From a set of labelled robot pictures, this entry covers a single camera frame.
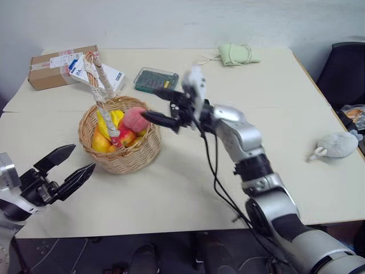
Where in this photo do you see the orange fruit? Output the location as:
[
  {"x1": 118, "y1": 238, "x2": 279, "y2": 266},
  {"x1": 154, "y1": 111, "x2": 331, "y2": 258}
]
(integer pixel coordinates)
[{"x1": 91, "y1": 126, "x2": 112, "y2": 154}]

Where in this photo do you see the black chair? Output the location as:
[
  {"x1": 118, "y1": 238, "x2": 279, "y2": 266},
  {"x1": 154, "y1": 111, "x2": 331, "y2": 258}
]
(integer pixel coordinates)
[{"x1": 315, "y1": 42, "x2": 365, "y2": 111}]

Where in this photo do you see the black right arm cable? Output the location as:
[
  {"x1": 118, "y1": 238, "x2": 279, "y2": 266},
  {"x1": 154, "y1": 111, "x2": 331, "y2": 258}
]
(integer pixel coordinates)
[{"x1": 191, "y1": 112, "x2": 289, "y2": 265}]

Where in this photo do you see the pink peach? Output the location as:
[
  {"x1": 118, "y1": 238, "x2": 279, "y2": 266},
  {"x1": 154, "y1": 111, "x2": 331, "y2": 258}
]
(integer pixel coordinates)
[{"x1": 123, "y1": 106, "x2": 151, "y2": 134}]

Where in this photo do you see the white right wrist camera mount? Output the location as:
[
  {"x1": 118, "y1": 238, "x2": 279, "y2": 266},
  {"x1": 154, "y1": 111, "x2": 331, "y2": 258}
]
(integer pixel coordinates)
[{"x1": 182, "y1": 67, "x2": 208, "y2": 101}]

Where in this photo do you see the wicker basket with handle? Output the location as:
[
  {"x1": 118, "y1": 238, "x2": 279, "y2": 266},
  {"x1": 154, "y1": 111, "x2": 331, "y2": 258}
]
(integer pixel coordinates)
[{"x1": 78, "y1": 50, "x2": 163, "y2": 175}]

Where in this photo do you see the brown cardboard box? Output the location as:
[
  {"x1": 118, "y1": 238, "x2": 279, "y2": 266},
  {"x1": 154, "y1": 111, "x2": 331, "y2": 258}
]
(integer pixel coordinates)
[{"x1": 27, "y1": 45, "x2": 100, "y2": 92}]

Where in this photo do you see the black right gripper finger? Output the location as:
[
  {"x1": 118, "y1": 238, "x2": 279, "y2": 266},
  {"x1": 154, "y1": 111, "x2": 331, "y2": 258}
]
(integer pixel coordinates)
[
  {"x1": 153, "y1": 88, "x2": 178, "y2": 100},
  {"x1": 142, "y1": 111, "x2": 181, "y2": 134}
]

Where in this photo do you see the yellow banana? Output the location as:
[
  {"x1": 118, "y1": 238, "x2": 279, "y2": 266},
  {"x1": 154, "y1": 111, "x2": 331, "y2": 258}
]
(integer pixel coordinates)
[{"x1": 96, "y1": 109, "x2": 125, "y2": 141}]

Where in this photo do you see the grey plush mouse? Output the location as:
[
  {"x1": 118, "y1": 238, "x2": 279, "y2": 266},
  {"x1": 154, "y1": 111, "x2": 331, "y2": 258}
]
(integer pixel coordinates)
[{"x1": 306, "y1": 129, "x2": 360, "y2": 164}]

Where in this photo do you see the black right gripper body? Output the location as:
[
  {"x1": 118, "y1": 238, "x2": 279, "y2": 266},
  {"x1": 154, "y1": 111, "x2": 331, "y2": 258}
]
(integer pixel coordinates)
[{"x1": 169, "y1": 91, "x2": 201, "y2": 130}]

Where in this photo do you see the pale green drawstring pouch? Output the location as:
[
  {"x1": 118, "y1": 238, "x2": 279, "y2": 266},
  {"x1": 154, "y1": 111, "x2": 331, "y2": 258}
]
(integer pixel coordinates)
[{"x1": 194, "y1": 42, "x2": 262, "y2": 68}]

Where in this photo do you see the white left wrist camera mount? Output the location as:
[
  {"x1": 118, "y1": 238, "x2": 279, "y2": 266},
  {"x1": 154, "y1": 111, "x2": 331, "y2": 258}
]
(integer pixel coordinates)
[{"x1": 0, "y1": 152, "x2": 23, "y2": 192}]

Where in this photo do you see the clear plastic snack bag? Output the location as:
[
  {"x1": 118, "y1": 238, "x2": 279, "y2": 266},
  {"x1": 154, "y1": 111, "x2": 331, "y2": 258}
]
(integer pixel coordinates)
[{"x1": 337, "y1": 103, "x2": 365, "y2": 132}]

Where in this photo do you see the dark rounded shape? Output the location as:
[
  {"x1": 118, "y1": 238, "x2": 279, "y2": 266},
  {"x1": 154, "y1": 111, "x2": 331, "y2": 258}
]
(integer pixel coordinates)
[{"x1": 131, "y1": 242, "x2": 161, "y2": 274}]

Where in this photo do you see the red yellow apple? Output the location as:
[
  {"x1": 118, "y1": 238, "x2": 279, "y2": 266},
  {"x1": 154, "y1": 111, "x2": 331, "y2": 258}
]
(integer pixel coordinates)
[{"x1": 116, "y1": 125, "x2": 137, "y2": 147}]

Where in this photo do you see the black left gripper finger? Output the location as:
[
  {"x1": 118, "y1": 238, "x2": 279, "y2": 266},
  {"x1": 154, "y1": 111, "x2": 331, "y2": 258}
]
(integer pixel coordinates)
[
  {"x1": 56, "y1": 162, "x2": 97, "y2": 202},
  {"x1": 33, "y1": 144, "x2": 77, "y2": 176}
]

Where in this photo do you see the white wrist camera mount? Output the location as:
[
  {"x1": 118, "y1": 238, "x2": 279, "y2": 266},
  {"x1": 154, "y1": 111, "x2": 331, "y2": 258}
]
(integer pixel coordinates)
[
  {"x1": 182, "y1": 67, "x2": 208, "y2": 101},
  {"x1": 0, "y1": 152, "x2": 23, "y2": 192}
]

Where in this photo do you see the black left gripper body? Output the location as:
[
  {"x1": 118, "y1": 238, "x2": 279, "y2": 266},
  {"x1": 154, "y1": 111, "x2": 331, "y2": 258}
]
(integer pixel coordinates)
[{"x1": 19, "y1": 168, "x2": 61, "y2": 206}]

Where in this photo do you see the green circuit board case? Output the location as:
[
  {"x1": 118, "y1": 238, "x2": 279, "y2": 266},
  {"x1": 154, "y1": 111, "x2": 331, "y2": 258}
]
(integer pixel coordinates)
[{"x1": 132, "y1": 66, "x2": 181, "y2": 94}]

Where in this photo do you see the white box blue label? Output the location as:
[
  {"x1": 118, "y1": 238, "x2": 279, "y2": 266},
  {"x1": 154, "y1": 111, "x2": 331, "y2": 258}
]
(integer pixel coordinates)
[{"x1": 67, "y1": 54, "x2": 127, "y2": 92}]

